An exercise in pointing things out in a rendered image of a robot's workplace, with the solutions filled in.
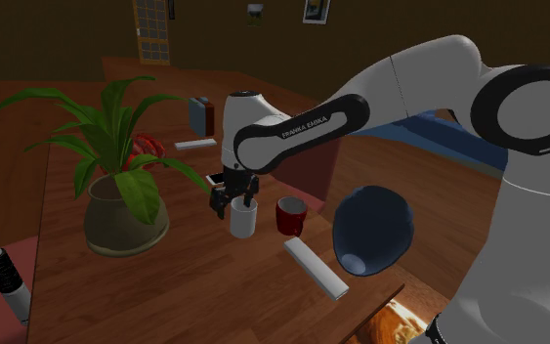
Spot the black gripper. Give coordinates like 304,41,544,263
209,166,261,221

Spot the white cup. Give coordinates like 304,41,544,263
229,196,259,239

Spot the white-framed phone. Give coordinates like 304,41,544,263
205,171,229,189

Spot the red mug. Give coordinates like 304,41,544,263
275,195,310,237

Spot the small white flat bar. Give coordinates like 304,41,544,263
174,137,219,152

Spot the red round object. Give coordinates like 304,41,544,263
100,133,167,176

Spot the wooden table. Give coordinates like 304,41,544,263
25,56,405,344

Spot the long white remote control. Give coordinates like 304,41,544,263
282,236,351,302

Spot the green plant in olive pot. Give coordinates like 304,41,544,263
0,75,212,259

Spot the dark blue bowl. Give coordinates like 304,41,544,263
331,184,416,278

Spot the wooden lattice door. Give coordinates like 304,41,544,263
132,0,172,66

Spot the orange patterned robot stand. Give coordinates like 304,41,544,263
349,297,432,344

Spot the black and white cylinder tool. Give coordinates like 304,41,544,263
0,231,33,327

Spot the small wall picture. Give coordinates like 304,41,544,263
246,3,265,27

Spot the white-framed wall picture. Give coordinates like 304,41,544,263
302,0,332,26

